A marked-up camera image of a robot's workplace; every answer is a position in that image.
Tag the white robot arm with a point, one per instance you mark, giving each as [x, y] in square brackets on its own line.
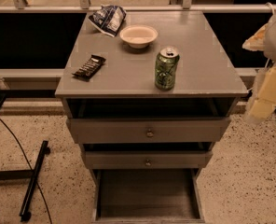
[270, 39]

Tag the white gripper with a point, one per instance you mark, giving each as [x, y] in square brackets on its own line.
[260, 109]

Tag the white bowl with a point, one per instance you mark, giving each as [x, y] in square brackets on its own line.
[138, 36]

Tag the blue white chip bag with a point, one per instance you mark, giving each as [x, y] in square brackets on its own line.
[108, 19]

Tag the grey drawer cabinet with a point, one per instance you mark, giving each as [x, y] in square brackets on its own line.
[206, 83]

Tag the green soda can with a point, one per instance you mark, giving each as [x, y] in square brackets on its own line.
[165, 68]

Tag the middle drawer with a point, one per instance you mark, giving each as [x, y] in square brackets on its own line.
[146, 159]

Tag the top drawer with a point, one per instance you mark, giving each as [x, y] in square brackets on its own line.
[111, 131]

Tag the open bottom drawer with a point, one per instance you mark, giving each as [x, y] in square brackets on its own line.
[155, 196]

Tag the black stand leg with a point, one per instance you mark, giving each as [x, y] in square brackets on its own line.
[30, 174]

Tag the black snack bar wrapper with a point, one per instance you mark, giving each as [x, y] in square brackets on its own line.
[90, 68]

